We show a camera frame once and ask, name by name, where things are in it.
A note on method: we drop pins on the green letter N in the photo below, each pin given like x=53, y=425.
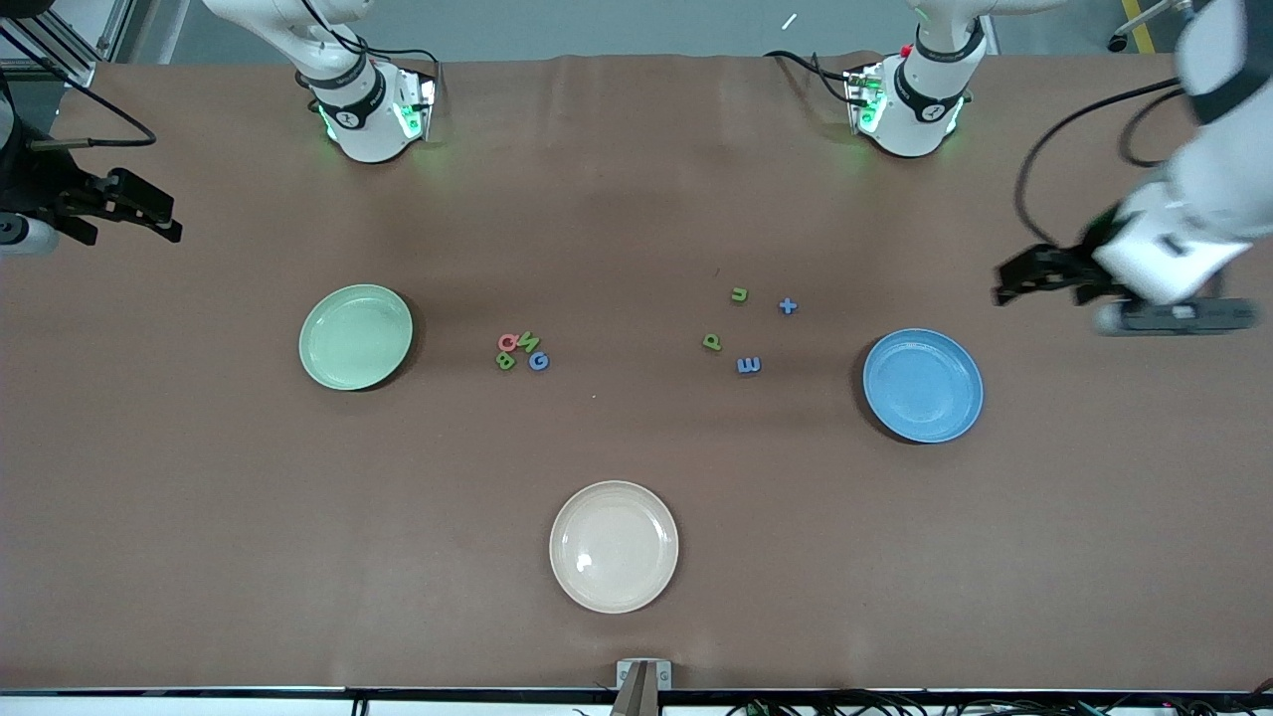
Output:
x=534, y=344

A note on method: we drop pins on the blue letter G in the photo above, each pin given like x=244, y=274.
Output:
x=531, y=362

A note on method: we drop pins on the blue plate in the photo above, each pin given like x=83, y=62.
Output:
x=923, y=386

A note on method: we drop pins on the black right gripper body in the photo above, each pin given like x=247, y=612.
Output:
x=40, y=189

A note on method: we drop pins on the grey metal camera bracket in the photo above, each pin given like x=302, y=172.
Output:
x=625, y=674

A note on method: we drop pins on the brown table mat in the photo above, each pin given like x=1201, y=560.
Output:
x=636, y=199

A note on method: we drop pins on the aluminium frame profile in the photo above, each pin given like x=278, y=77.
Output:
x=75, y=65

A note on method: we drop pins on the red letter Q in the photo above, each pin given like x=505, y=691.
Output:
x=503, y=348

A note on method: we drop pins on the green letter B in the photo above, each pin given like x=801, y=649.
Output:
x=500, y=361

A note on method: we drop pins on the metal stand leg with caster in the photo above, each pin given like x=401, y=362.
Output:
x=1119, y=42

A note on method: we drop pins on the blue letter t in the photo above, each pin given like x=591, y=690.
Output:
x=788, y=306

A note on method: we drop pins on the beige plate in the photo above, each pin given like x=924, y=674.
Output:
x=614, y=547

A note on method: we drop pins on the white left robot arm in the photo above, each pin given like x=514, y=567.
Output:
x=920, y=109

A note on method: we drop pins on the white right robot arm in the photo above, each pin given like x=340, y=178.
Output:
x=363, y=119

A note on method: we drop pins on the blue letter m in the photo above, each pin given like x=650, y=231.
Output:
x=749, y=365

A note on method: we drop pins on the green plate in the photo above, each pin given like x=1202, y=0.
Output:
x=355, y=338

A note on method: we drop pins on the table edge rail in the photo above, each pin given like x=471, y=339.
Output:
x=199, y=689

